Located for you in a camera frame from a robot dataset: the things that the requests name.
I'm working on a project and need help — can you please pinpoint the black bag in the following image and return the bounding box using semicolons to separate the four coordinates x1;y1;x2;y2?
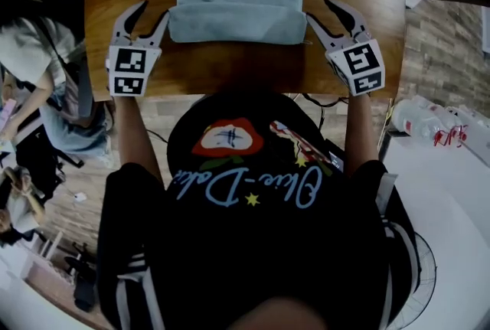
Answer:
63;254;97;313

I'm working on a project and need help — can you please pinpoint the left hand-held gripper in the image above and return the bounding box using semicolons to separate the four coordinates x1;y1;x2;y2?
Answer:
106;0;172;98

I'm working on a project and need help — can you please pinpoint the black cable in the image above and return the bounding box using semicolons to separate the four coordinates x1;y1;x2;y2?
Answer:
301;92;350;130

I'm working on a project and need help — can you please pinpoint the person's left forearm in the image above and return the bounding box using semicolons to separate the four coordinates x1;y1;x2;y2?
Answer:
113;94;165;184

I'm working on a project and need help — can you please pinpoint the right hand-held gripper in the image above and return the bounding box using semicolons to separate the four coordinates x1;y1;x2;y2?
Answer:
305;0;386;97

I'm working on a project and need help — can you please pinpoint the person's face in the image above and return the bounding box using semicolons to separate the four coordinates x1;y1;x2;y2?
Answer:
234;296;328;330

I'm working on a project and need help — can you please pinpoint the person's black printed t-shirt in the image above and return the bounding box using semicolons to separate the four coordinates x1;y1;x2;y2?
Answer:
96;90;423;330

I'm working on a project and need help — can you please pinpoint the floor fan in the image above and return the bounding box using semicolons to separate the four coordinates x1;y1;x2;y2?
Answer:
397;231;438;330

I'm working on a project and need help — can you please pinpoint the black device with screen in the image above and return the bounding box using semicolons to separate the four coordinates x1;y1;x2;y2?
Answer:
325;138;348;174

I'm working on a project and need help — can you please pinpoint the person's right forearm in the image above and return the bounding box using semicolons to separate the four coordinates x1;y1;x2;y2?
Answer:
344;93;381;179

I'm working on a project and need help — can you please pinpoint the yellow black striped strip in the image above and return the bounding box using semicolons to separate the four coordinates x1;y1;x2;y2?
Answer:
376;97;395;162

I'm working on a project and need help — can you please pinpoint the pack of clear water bottles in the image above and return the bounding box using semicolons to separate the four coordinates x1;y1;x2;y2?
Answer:
390;96;471;149

